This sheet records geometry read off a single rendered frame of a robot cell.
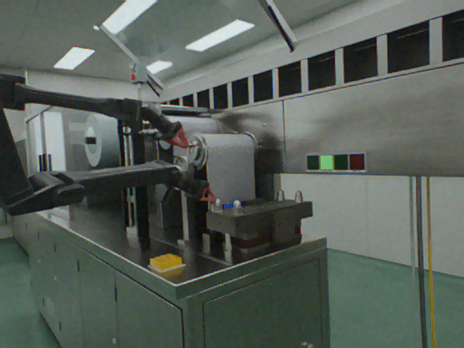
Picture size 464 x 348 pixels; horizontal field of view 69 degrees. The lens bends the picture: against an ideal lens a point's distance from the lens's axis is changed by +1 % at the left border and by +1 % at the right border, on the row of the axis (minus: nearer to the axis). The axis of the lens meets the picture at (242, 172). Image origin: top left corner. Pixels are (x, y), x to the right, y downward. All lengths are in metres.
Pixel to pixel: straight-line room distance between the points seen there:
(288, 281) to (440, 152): 0.62
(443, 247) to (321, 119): 2.58
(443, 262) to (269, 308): 2.70
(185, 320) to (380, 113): 0.84
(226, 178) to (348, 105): 0.52
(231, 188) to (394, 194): 2.62
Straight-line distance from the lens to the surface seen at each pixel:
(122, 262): 1.23
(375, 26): 1.22
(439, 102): 1.09
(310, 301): 1.34
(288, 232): 1.23
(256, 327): 1.16
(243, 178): 1.35
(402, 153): 1.12
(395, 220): 3.77
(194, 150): 1.26
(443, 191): 3.56
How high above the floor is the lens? 1.23
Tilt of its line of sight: 3 degrees down
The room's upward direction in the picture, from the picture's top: 3 degrees counter-clockwise
